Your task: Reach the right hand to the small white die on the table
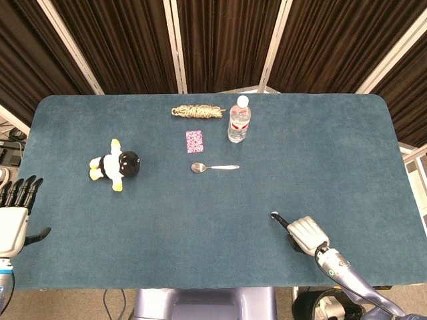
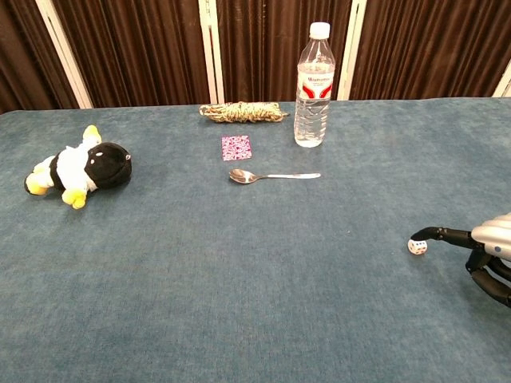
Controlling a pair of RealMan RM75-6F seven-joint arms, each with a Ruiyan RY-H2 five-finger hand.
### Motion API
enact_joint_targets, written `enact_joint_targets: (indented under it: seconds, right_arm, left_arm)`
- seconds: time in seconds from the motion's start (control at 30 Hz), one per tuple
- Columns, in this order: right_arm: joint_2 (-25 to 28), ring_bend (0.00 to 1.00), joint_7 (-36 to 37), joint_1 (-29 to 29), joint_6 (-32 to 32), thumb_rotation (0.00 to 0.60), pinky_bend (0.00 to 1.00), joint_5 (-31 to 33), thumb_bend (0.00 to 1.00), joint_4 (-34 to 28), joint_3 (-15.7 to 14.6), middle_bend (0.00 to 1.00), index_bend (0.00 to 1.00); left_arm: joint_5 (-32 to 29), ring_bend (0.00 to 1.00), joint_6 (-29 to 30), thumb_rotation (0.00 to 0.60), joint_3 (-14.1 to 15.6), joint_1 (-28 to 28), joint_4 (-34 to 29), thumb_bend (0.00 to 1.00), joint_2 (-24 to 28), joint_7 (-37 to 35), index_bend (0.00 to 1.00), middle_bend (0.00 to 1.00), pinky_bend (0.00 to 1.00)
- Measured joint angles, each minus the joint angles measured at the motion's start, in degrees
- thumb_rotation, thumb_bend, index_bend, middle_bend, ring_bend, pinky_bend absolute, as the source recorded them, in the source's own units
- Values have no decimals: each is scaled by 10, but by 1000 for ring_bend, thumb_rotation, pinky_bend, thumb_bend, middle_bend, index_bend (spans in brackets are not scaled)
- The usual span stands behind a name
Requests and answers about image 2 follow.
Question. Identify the metal spoon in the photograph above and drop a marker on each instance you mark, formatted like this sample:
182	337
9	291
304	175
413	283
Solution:
255	176

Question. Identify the white die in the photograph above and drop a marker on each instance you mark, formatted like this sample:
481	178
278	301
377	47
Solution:
417	247

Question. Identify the pink patterned card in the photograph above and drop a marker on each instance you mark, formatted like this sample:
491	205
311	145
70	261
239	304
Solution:
236	148

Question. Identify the black white penguin plush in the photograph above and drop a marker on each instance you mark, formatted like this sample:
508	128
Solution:
85	167

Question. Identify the dark brown curtain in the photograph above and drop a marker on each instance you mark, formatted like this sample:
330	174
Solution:
139	48

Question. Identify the blue table cloth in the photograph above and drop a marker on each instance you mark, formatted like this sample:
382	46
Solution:
239	259

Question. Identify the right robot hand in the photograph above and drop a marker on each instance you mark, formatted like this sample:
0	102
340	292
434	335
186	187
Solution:
485	235

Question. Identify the clear plastic water bottle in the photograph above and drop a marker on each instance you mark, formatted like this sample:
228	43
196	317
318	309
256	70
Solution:
314	99

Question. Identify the white screen frame post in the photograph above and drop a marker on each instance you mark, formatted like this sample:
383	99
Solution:
504	81
64	52
351	50
209	52

